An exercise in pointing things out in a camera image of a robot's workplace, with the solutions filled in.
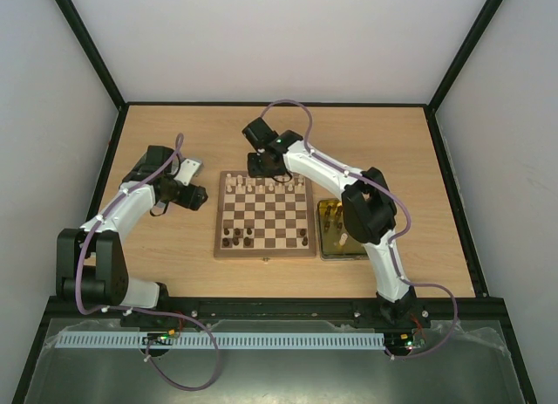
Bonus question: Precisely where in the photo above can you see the silver tin lid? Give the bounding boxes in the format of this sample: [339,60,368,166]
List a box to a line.
[119,153,151,189]

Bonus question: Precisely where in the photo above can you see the purple cable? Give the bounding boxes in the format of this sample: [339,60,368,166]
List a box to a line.
[71,133,221,390]
[260,99,459,361]

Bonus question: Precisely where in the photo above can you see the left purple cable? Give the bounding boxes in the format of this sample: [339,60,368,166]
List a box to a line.
[71,133,221,390]

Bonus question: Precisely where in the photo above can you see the wooden chess board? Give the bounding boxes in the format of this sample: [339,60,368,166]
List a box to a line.
[214,171,316,261]

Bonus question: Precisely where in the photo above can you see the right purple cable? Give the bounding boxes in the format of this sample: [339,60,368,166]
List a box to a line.
[260,99,459,361]

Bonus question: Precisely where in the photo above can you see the black enclosure frame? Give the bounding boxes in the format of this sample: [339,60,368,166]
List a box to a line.
[12,0,536,403]

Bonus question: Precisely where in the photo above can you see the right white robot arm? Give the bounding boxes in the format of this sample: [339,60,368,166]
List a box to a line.
[242,118,416,327]

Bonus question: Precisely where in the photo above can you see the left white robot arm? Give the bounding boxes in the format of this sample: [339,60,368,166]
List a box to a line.
[56,146,208,314]

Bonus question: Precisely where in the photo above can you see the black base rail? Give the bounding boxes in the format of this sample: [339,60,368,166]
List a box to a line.
[41,297,511,332]

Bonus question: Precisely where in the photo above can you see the white slotted cable duct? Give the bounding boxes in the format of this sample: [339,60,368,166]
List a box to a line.
[55,332,384,351]

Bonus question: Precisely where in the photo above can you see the gold tin with pieces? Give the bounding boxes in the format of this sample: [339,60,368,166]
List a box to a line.
[316,198,368,261]

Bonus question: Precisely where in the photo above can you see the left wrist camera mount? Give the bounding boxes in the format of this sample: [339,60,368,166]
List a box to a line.
[174,158,203,186]

